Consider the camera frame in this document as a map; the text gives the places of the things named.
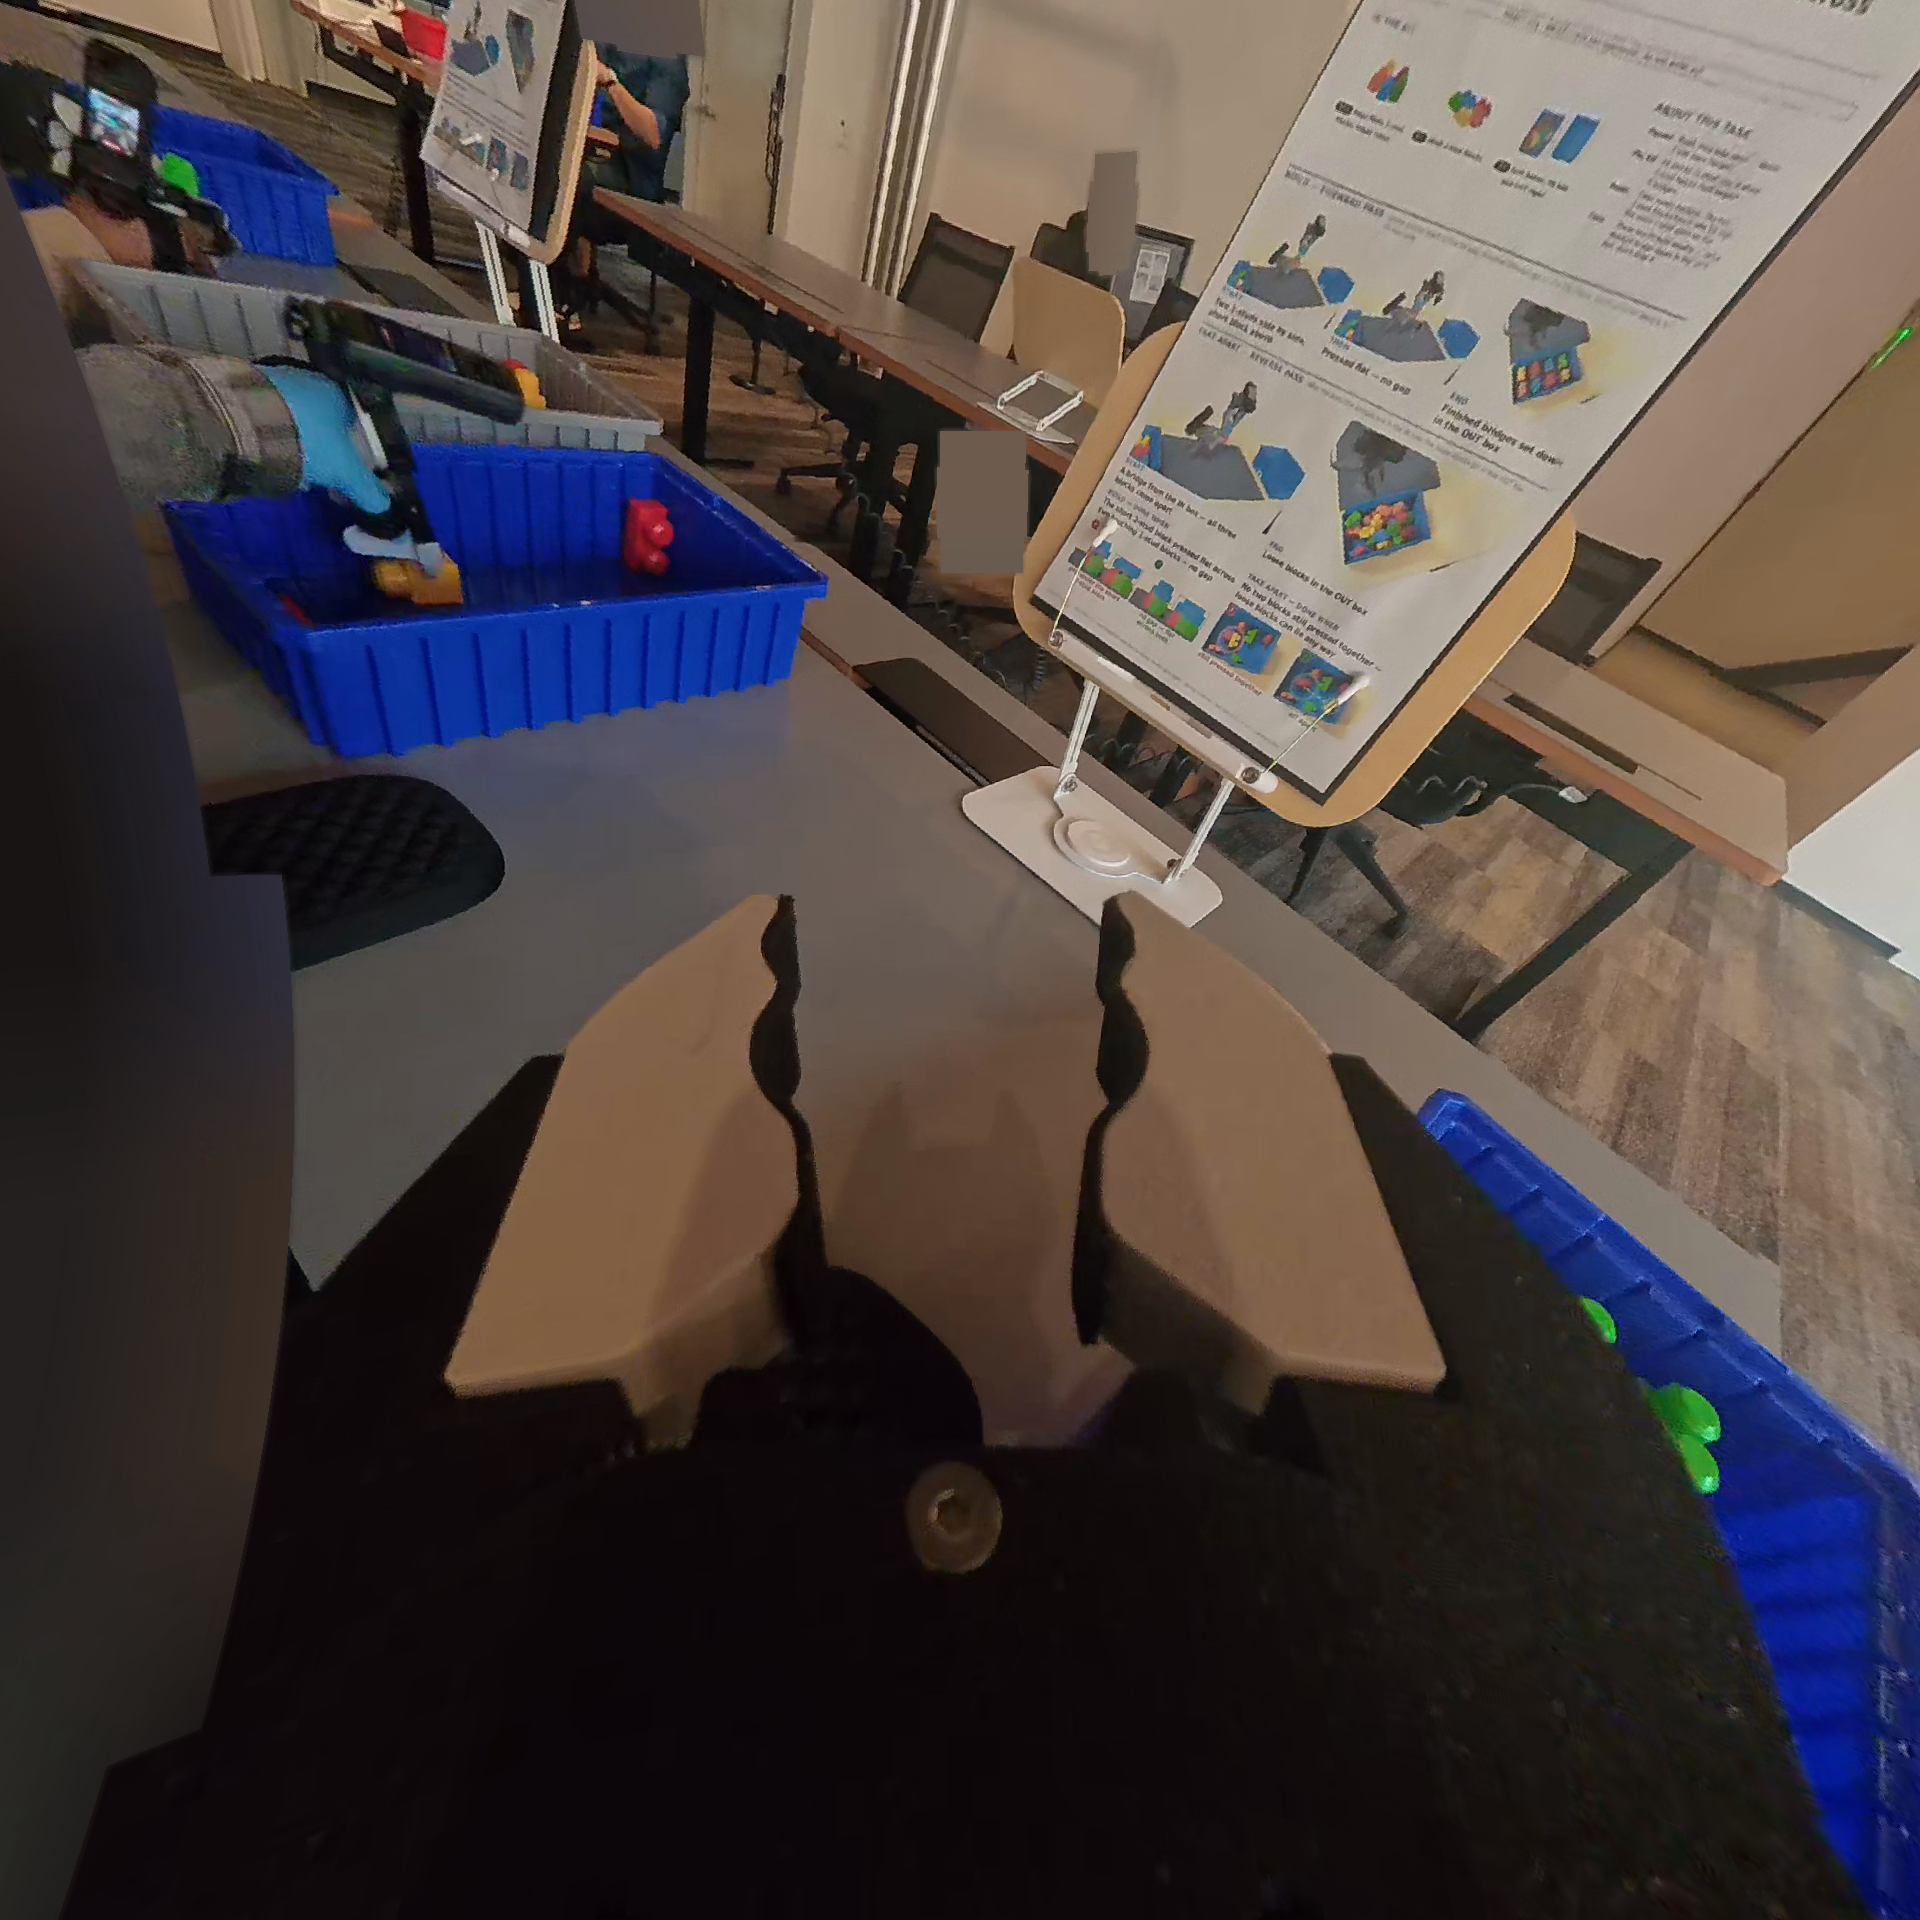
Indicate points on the blue plastic bin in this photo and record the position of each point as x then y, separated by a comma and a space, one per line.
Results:
1803, 1500
259, 196
511, 645

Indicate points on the person's left forearm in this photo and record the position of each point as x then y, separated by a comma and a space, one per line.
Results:
162, 422

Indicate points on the orange building block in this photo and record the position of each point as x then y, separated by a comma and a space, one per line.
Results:
423, 585

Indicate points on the instruction sheet on stand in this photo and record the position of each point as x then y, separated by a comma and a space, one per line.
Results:
1446, 720

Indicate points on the printed instruction sheet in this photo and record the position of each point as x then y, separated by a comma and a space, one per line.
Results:
1446, 361
500, 77

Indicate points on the black handheld device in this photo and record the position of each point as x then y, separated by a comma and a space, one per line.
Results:
91, 136

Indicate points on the black office chair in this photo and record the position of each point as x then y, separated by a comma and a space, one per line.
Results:
955, 280
1592, 602

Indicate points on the person's left hand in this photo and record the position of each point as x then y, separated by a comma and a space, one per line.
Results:
314, 454

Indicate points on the grey plastic bin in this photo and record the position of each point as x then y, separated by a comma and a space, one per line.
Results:
300, 312

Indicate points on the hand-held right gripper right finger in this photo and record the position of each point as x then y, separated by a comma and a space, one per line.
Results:
1260, 1199

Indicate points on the row of colourful toy blocks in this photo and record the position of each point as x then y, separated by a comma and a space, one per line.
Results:
526, 380

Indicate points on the wooden display board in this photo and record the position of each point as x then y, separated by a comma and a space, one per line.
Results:
511, 121

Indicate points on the wooden office desk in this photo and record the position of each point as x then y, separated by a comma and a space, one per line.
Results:
781, 286
1622, 778

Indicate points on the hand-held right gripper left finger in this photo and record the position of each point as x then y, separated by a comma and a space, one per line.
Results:
631, 1199

